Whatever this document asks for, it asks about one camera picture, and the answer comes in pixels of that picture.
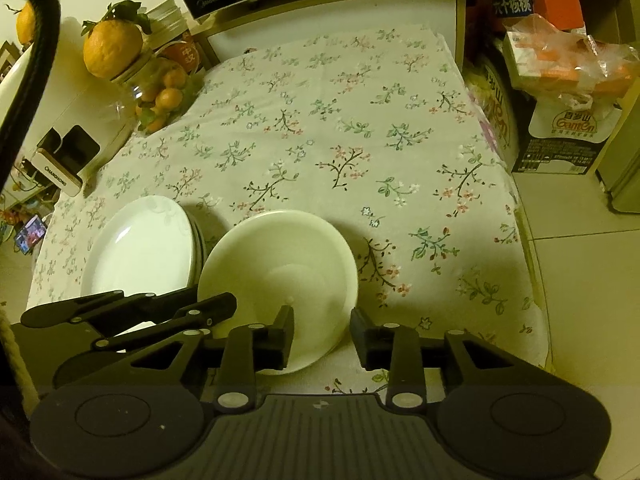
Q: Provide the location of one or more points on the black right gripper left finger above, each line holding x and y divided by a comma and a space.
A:
249, 349

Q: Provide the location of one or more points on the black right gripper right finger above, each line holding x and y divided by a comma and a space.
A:
396, 349

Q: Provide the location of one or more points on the cream bowl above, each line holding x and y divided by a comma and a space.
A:
286, 258

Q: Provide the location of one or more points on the white plate with swirls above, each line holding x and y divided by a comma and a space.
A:
148, 246

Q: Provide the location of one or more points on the blue patterned plate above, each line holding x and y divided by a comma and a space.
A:
199, 249

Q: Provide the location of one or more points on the small phone screen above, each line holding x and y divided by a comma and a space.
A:
30, 234

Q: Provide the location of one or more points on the floral tablecloth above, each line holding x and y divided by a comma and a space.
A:
373, 131

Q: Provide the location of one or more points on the white Changhong air fryer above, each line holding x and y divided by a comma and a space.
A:
79, 125

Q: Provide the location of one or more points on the glass jar of small oranges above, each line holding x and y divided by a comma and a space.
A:
157, 89

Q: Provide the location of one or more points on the snack box with logo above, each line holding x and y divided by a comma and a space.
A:
559, 140

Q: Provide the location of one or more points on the large orange citrus with leaves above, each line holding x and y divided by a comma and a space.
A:
114, 42

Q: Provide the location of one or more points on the plastic bag with orange packs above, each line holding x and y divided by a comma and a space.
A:
570, 68

